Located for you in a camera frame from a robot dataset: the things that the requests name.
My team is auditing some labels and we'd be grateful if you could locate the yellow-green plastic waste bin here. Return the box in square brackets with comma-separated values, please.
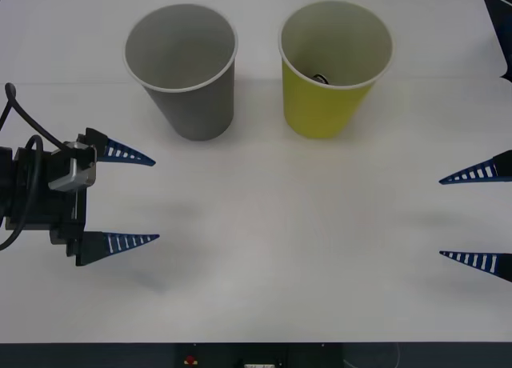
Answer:
[278, 0, 394, 140]

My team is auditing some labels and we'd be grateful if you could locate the grey plastic waste bin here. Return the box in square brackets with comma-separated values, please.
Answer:
[122, 3, 240, 142]

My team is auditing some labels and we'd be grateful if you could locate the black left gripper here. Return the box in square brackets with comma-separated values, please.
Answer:
[2, 127, 161, 267]

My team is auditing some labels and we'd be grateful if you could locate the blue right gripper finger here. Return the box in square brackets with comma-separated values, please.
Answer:
[438, 250, 512, 283]
[438, 150, 512, 186]

